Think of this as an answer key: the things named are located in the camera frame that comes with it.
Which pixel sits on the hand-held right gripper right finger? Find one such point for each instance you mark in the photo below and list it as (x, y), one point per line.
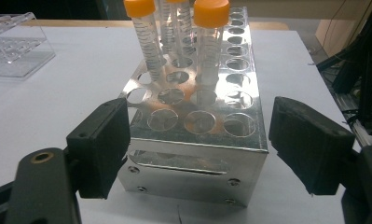
(311, 146)

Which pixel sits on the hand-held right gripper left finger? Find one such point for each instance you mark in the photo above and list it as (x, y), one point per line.
(99, 146)

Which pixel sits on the metal test tube rack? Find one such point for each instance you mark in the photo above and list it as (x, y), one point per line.
(180, 177)

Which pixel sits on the orange-capped clear test tube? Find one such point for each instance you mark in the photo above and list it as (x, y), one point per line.
(148, 46)
(165, 31)
(210, 14)
(184, 28)

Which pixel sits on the clear acrylic test tube rack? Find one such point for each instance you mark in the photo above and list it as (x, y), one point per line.
(16, 46)

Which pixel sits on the light wooden cabinet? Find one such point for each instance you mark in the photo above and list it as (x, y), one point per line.
(329, 37)

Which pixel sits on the aluminium floor rail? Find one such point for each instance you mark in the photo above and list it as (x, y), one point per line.
(360, 133)

